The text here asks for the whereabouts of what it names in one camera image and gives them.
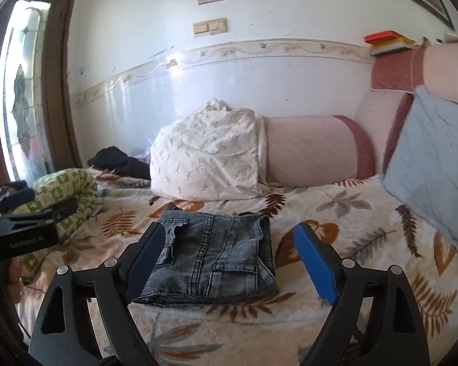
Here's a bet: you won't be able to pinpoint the yellow book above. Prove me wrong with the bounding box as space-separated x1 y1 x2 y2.
370 37 417 49

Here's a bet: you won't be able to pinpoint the pink maroon headboard cushion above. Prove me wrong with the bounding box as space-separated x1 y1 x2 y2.
356 41 458 181

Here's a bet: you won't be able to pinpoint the person's left hand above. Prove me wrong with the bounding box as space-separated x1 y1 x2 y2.
0 258 23 305

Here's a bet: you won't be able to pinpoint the red book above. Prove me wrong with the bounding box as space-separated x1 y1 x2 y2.
363 29 406 45

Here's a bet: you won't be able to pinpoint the white sprig-print pillow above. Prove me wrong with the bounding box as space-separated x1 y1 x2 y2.
149 98 271 202

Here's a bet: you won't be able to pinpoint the blue-grey denim pants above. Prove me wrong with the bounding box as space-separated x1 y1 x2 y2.
132 203 280 308

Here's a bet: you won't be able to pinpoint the leaf-print fleece blanket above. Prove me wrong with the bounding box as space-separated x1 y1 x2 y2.
18 166 458 366

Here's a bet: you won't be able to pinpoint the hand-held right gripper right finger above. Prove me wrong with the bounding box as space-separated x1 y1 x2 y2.
293 223 430 366

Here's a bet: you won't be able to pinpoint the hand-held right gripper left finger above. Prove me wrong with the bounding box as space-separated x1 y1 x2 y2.
28 221 167 366

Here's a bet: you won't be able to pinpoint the pink maroon bolster cushion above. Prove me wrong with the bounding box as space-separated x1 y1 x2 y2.
257 114 377 188

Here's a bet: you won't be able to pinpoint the white book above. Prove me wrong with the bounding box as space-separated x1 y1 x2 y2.
370 43 412 56

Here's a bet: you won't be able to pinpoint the beige wall light switch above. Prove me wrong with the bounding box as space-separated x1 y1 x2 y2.
193 17 229 39

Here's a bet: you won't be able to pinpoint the light blue pillow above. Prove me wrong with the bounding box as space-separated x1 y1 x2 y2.
381 84 458 282

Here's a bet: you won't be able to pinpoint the green white patterned cloth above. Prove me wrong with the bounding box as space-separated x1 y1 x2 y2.
17 168 100 285

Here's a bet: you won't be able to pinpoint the black cloth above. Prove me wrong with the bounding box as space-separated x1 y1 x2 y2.
86 146 153 181

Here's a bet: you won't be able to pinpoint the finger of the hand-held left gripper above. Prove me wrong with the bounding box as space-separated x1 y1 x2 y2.
0 180 37 218
0 197 79 234

